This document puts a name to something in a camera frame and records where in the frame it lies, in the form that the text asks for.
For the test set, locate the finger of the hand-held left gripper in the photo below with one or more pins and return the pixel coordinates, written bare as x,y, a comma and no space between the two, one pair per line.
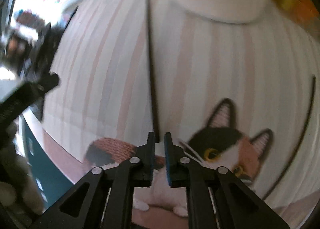
27,93

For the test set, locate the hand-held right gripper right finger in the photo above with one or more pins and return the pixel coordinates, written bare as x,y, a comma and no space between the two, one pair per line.
168,161

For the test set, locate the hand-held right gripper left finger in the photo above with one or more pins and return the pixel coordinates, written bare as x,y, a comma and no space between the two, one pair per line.
150,158

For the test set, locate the person's left hand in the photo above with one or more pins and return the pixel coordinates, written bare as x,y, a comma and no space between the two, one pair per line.
22,184

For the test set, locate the black gas stove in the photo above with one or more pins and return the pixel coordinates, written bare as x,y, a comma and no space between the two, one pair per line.
15,43

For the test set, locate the teal cabinet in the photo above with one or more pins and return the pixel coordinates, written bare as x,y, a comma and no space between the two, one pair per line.
42,158

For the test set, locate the striped cat print table mat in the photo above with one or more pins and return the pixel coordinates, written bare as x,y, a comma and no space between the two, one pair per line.
200,68

